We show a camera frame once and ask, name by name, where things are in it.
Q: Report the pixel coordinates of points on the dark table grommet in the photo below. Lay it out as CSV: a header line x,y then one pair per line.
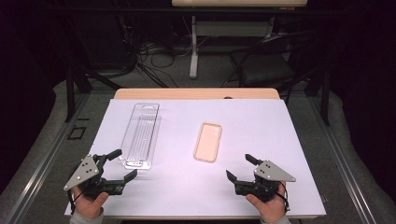
x,y
228,97

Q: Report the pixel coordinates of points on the aluminium rail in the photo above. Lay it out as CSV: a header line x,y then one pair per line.
x,y
40,168
339,158

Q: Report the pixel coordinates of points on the dark curtain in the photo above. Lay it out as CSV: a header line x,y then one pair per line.
x,y
25,93
367,93

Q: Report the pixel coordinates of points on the white-legged desk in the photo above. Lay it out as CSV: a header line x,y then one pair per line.
x,y
236,3

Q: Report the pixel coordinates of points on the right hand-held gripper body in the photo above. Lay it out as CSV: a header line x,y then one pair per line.
x,y
271,172

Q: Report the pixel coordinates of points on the clear plastic tray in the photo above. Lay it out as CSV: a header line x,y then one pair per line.
x,y
140,137

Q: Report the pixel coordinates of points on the beige phone case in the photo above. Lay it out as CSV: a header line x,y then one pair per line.
x,y
208,143

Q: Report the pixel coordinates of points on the black metal frame post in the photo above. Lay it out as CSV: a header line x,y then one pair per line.
x,y
70,93
326,99

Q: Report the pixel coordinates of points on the wooden table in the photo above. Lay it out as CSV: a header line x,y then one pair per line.
x,y
193,93

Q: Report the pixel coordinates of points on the person's right hand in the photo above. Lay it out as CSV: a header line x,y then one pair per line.
x,y
272,210

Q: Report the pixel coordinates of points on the white board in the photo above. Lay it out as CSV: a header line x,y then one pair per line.
x,y
186,186

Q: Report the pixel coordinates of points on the black chair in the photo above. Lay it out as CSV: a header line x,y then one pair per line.
x,y
264,73

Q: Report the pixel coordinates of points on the person's left hand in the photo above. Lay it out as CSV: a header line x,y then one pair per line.
x,y
88,207

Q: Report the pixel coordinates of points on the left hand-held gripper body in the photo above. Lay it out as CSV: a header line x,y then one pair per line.
x,y
84,174

